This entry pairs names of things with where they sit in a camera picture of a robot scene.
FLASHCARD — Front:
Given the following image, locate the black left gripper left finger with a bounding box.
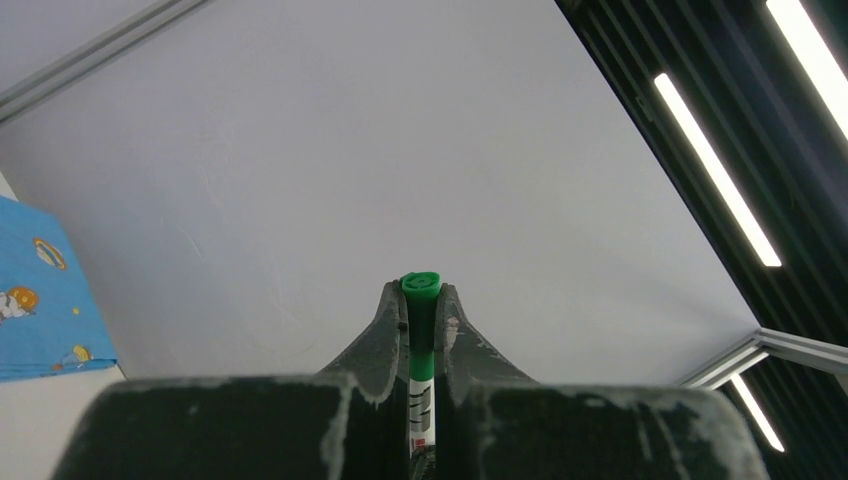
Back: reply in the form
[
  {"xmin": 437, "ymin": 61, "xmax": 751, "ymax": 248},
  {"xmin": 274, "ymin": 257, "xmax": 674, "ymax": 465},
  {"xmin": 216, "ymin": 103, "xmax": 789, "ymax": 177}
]
[{"xmin": 320, "ymin": 280, "xmax": 408, "ymax": 479}]

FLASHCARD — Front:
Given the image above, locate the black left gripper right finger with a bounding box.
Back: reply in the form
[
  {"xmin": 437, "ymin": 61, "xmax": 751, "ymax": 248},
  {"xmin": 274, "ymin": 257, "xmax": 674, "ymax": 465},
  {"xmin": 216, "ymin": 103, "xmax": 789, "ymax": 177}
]
[{"xmin": 434, "ymin": 283, "xmax": 536, "ymax": 479}]

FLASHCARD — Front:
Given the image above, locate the green marker cap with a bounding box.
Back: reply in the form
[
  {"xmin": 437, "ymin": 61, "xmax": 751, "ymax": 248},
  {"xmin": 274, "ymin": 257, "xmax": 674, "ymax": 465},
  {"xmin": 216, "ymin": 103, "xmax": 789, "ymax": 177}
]
[{"xmin": 400, "ymin": 272, "xmax": 442, "ymax": 382}]

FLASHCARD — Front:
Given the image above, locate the green capped whiteboard marker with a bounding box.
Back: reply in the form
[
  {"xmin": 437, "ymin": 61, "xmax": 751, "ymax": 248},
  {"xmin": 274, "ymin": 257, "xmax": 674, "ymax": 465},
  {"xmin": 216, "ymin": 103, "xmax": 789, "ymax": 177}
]
[{"xmin": 408, "ymin": 379, "xmax": 436, "ymax": 454}]

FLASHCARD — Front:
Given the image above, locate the blue patterned cloth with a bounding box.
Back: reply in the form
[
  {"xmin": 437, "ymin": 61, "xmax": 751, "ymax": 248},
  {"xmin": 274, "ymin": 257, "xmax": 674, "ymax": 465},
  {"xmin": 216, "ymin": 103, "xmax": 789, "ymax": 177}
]
[{"xmin": 1, "ymin": 197, "xmax": 118, "ymax": 382}]

